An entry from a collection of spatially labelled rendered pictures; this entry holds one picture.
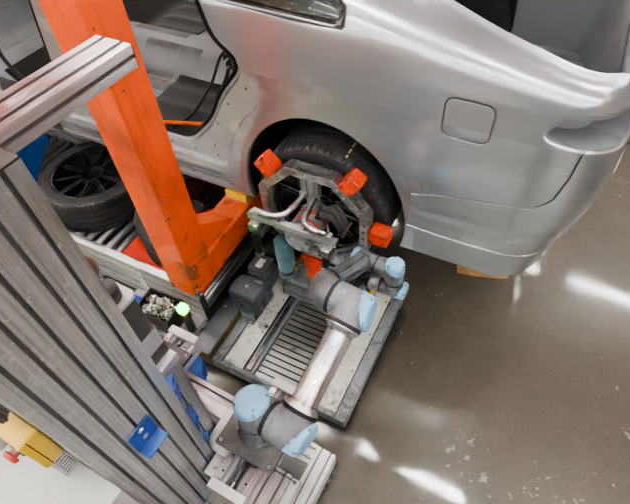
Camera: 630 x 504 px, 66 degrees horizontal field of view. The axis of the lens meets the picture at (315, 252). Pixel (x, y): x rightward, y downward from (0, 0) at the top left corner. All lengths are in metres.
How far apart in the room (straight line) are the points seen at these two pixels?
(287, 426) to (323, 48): 1.24
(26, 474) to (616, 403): 2.57
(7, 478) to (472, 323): 2.31
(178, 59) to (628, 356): 3.18
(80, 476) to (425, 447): 1.67
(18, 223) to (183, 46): 2.75
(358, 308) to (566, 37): 2.43
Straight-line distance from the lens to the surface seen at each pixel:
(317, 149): 2.06
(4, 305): 0.89
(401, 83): 1.73
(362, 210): 2.04
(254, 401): 1.54
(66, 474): 1.41
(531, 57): 1.68
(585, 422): 2.87
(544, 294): 3.20
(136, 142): 1.81
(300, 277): 2.78
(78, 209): 3.19
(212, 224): 2.36
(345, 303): 1.49
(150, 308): 2.44
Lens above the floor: 2.44
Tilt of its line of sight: 50 degrees down
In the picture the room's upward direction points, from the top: 5 degrees counter-clockwise
